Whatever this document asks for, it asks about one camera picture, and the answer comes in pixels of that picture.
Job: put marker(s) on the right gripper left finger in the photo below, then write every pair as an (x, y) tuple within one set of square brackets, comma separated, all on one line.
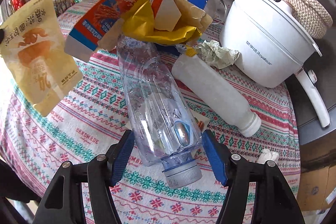
[(63, 199)]

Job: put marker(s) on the white opaque plastic bottle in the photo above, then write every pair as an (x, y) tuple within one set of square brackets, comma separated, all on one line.
[(217, 93)]

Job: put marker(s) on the yellow snack pouch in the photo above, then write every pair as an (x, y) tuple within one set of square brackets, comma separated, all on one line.
[(33, 50)]

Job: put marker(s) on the small white paper wad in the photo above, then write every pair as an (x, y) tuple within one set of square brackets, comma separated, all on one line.
[(266, 155)]

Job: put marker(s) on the yellow snack wrapper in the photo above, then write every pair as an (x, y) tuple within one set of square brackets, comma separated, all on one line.
[(166, 23)]

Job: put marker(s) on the clear plastic water bottle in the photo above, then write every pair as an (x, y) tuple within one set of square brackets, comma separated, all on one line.
[(165, 130)]

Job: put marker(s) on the orange blue snack box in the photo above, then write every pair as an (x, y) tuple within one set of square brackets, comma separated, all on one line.
[(100, 27)]

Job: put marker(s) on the crumpled pale green paper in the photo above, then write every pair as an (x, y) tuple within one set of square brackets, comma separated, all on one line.
[(213, 54)]

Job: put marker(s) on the white electric cooking pot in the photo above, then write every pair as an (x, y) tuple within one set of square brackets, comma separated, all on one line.
[(273, 45)]

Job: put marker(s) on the cardboard box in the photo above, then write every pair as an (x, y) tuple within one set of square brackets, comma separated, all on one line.
[(317, 189)]

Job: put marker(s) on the patterned tablecloth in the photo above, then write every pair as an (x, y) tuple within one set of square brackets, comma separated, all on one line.
[(161, 124)]

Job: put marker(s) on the woven rope basket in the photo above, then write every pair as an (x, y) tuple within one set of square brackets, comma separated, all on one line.
[(314, 18)]

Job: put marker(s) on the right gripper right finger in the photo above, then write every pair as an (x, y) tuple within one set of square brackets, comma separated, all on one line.
[(274, 200)]

